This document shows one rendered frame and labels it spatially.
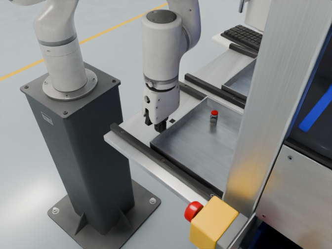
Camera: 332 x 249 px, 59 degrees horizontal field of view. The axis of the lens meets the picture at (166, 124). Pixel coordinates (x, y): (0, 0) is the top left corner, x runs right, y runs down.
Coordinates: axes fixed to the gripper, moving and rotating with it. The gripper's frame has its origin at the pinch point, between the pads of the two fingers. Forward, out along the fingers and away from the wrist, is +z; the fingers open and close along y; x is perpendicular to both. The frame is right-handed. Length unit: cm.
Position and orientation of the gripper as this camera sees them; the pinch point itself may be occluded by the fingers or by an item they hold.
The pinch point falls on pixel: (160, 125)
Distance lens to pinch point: 81.6
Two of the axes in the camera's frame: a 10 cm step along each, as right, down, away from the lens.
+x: -7.4, -4.9, 4.5
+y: 6.7, -5.2, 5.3
